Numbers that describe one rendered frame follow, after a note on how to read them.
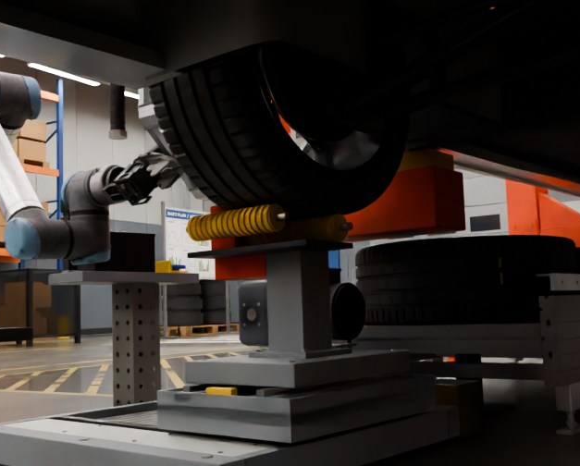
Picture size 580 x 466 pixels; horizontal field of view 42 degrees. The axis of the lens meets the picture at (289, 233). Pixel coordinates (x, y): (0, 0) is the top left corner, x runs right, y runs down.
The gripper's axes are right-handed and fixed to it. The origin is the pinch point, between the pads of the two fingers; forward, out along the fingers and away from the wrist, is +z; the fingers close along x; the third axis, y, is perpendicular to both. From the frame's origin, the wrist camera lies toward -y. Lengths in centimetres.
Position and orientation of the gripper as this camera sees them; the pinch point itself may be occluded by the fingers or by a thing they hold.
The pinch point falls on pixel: (182, 164)
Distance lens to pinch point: 162.1
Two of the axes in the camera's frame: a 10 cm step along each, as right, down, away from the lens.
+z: 7.6, -0.9, -6.4
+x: -4.8, -7.4, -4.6
